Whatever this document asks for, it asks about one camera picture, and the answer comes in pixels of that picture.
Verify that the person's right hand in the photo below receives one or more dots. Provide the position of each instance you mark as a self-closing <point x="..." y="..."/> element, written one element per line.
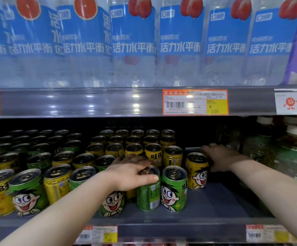
<point x="224" y="158"/>

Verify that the person's left hand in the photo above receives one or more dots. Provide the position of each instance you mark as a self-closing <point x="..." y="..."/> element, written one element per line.
<point x="128" y="176"/>

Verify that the person's left thumb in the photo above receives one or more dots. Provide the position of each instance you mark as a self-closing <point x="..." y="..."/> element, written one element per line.
<point x="147" y="181"/>

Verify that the person's right fingers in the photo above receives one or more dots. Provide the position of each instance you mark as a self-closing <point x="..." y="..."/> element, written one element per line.
<point x="208" y="150"/>

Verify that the green cartoon-face can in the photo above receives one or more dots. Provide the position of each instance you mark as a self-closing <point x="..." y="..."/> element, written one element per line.
<point x="148" y="197"/>

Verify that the person's right forearm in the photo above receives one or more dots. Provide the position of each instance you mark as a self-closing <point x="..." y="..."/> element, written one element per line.
<point x="274" y="192"/>

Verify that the person's left forearm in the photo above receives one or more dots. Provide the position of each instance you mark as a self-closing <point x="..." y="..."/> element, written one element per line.
<point x="61" y="215"/>

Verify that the green tea bottle white cap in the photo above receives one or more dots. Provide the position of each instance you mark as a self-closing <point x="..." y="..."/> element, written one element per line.
<point x="291" y="120"/>
<point x="293" y="158"/>
<point x="258" y="146"/>

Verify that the white and orange price tag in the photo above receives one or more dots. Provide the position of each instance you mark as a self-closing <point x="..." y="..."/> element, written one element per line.
<point x="97" y="235"/>
<point x="269" y="233"/>

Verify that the rows of small drink cans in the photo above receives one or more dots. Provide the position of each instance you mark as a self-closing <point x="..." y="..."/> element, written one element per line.
<point x="58" y="181"/>

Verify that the white sign with orange cartoon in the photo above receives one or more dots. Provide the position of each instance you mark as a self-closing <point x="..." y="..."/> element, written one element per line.
<point x="293" y="101"/>

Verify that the row of blue-label water bottles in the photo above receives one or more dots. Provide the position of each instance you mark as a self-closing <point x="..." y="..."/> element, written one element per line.
<point x="135" y="46"/>

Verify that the grey metal shelf with rail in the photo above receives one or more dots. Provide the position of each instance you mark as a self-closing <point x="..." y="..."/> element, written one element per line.
<point x="86" y="102"/>

